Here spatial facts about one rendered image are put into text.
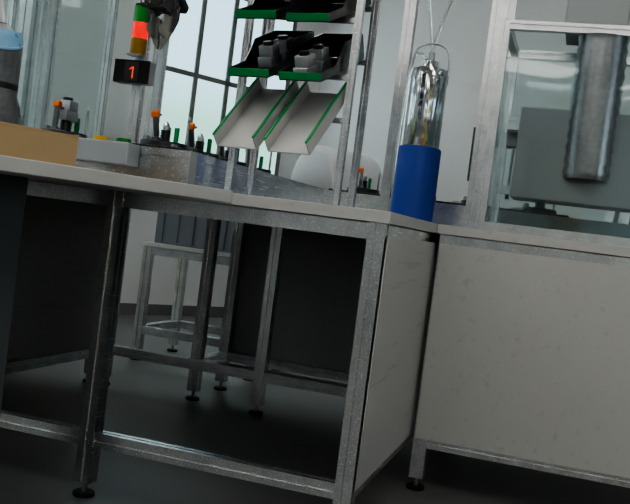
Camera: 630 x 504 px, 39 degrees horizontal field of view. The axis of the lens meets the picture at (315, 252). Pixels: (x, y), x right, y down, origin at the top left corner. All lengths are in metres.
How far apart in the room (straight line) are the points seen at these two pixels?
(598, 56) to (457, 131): 3.72
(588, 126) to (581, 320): 0.61
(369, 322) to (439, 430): 0.82
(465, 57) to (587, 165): 3.88
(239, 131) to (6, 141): 0.69
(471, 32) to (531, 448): 4.35
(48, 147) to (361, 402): 0.96
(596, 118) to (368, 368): 1.21
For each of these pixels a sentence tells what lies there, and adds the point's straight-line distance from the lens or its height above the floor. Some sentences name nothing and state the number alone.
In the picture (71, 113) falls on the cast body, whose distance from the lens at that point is 2.83.
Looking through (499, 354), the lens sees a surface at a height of 0.48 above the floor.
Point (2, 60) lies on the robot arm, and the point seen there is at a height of 1.09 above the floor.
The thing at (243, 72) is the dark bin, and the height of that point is 1.20.
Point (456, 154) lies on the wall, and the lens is 6.63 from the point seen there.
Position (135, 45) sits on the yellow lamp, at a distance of 2.88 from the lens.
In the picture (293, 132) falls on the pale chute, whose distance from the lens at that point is 2.49.
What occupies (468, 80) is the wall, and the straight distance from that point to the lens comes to 6.69.
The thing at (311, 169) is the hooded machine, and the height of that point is 1.21.
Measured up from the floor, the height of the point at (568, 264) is 0.79.
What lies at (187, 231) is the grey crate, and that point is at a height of 0.70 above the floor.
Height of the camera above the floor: 0.80
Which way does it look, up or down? 2 degrees down
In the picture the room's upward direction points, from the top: 7 degrees clockwise
